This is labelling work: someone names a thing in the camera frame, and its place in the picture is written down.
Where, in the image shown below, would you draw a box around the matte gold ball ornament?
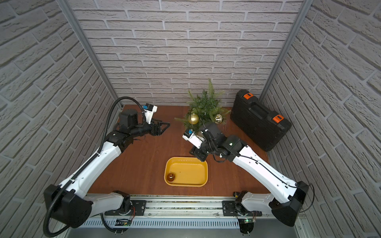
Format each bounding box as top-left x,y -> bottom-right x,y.
188,113 -> 199,125

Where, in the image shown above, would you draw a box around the shiny gold ball ornament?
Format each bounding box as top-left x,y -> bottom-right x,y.
214,114 -> 224,125

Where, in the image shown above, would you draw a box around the shiny brown ball ornament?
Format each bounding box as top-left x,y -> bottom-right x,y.
166,173 -> 176,182

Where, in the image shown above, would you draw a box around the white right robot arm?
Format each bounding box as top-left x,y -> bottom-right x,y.
183,123 -> 309,227

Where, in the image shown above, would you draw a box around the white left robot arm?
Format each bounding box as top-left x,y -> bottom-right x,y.
44,104 -> 164,237

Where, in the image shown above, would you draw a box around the small green christmas tree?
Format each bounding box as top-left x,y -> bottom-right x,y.
175,79 -> 231,133

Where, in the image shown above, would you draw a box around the yellow plastic tray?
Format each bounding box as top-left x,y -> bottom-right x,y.
164,157 -> 208,187

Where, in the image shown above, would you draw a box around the black plastic tool case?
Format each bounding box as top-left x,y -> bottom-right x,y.
230,89 -> 292,152

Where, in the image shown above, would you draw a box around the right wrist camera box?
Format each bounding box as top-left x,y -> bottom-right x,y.
182,129 -> 205,149

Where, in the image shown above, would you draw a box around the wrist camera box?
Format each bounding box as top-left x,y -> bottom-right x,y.
182,129 -> 205,149
143,103 -> 157,124

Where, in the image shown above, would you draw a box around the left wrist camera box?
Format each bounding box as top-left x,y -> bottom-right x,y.
143,103 -> 157,124

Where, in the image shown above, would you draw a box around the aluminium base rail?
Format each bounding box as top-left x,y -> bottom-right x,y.
63,194 -> 307,230

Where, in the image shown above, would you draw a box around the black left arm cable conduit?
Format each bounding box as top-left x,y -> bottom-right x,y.
43,96 -> 145,238

